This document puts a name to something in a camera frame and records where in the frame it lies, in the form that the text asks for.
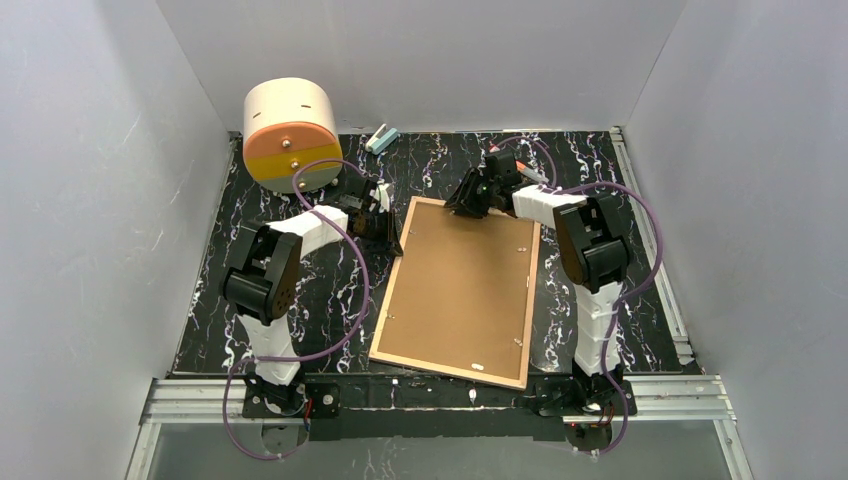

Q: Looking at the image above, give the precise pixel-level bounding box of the brown cardboard backing board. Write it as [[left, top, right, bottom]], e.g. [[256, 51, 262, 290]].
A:
[[376, 201, 537, 383]]

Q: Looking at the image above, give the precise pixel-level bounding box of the white wooden picture frame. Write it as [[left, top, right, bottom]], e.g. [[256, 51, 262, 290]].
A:
[[367, 195, 543, 391]]

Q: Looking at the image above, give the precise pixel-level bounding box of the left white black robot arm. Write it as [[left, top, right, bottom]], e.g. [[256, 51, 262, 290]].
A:
[[220, 179, 403, 416]]

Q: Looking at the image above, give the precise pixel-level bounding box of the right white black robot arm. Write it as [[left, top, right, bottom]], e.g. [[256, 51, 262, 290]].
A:
[[445, 150, 632, 419]]

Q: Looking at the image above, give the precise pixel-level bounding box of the grey orange marker pen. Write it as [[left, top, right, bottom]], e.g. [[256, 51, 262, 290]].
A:
[[516, 161, 548, 185]]

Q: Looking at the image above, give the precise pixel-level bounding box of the small light blue clip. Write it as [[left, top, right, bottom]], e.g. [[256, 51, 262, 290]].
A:
[[365, 123, 400, 155]]

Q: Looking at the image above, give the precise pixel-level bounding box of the round cream drawer box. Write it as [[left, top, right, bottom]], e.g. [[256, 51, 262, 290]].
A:
[[242, 77, 342, 194]]

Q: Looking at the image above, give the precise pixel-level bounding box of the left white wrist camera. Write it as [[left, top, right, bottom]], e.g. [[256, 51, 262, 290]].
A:
[[372, 183, 394, 213]]

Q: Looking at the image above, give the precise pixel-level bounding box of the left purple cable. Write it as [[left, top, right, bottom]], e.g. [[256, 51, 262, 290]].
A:
[[221, 158, 372, 462]]

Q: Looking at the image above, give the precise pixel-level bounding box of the purple cable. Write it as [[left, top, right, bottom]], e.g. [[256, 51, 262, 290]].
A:
[[493, 135, 665, 458], [221, 158, 372, 462]]

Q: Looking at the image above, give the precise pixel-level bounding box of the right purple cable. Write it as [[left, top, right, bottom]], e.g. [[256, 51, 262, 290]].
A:
[[493, 135, 665, 458]]

